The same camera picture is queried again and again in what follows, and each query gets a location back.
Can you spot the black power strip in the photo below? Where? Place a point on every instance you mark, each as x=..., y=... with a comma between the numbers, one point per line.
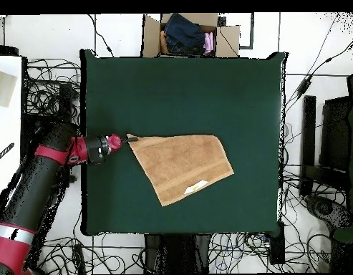
x=277, y=246

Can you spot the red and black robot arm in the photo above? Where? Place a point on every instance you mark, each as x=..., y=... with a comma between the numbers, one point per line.
x=33, y=192

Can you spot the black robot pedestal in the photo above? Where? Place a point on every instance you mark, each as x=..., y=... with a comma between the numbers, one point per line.
x=179, y=252

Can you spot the blue denim jeans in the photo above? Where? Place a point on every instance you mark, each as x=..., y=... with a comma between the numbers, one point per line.
x=183, y=33

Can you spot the dark green table cloth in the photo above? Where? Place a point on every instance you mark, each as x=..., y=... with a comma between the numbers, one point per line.
x=193, y=86

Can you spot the brown cardboard box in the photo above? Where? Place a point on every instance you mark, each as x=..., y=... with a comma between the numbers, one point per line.
x=226, y=40

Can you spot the white side table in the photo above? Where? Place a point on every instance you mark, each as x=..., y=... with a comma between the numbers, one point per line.
x=4, y=126

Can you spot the tan terry towel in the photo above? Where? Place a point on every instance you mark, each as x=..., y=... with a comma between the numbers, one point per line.
x=182, y=163

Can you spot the beige paper sheet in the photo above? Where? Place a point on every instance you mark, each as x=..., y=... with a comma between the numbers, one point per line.
x=3, y=88

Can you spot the black equipment rack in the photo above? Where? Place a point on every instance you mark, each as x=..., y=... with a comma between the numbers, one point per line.
x=66, y=97

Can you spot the pink cloth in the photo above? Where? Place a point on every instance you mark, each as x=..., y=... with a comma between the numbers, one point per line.
x=209, y=43

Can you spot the black metal frame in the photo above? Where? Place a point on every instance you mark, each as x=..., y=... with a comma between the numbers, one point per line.
x=308, y=137

